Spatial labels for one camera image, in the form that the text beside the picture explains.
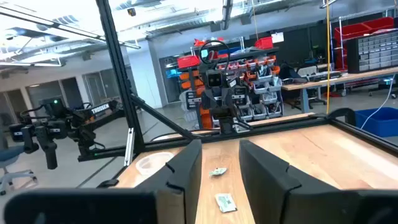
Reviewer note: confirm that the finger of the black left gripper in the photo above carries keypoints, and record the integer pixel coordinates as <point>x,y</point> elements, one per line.
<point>232,98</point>
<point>210,99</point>

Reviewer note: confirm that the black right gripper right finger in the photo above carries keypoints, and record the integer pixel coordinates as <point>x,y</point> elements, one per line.
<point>267,186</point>

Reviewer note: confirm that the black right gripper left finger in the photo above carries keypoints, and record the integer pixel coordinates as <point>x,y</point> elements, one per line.
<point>186,180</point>

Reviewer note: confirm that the green-white sweetener packet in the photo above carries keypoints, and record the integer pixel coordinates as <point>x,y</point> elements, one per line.
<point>226,203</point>
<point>217,172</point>

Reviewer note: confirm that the black gripper of Trossen-print arm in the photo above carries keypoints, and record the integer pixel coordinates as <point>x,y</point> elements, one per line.
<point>49,149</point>

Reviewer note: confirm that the shelf rack with small bins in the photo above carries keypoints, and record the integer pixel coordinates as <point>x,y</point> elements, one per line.
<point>264,90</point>

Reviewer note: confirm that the clear plastic bowl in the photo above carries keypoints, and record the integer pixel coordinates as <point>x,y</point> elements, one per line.
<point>152,163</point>

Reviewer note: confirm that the red plastic storage bin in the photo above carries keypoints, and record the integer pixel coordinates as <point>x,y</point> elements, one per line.
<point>188,61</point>
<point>264,43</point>

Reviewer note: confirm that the white paper sign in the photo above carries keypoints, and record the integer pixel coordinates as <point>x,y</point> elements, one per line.
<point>277,37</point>

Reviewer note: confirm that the black hanging ceiling fixture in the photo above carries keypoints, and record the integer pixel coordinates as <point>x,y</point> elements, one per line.
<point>227,15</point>

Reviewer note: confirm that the wooden workbench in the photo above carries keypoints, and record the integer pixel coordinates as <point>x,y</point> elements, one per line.
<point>342,77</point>

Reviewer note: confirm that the blue plastic tub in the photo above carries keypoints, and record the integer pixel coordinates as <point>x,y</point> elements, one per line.
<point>379,124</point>

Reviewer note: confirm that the large red storage bin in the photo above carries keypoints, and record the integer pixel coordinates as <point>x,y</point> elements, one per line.
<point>377,23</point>
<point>351,31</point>

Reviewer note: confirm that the grey parts drawer cabinet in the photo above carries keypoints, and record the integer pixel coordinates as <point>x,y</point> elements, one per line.
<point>373,53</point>

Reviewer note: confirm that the long ceiling light strip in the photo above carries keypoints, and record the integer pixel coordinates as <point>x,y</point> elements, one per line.
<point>77,31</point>

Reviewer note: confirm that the blue office chair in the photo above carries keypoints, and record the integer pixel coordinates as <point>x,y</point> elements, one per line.
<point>9,155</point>

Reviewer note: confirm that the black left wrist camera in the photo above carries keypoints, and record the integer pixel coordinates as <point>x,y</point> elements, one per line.
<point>214,79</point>

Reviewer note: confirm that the black diagonal frame brace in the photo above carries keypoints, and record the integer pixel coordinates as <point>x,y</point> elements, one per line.
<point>161,119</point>

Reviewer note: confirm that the black table rim frame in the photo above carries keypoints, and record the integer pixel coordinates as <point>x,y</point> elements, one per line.
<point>280,127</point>

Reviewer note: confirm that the silver metal bracket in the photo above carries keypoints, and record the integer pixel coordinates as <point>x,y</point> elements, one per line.
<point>129,146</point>

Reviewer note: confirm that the black plastic frame foot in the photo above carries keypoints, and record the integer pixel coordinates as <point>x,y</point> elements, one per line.
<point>108,183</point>

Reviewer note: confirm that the black aluminium frame post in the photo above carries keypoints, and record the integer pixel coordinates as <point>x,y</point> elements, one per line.
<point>119,71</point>

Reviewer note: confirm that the black arched bracket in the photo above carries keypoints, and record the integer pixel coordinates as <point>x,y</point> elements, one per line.
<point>342,110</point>

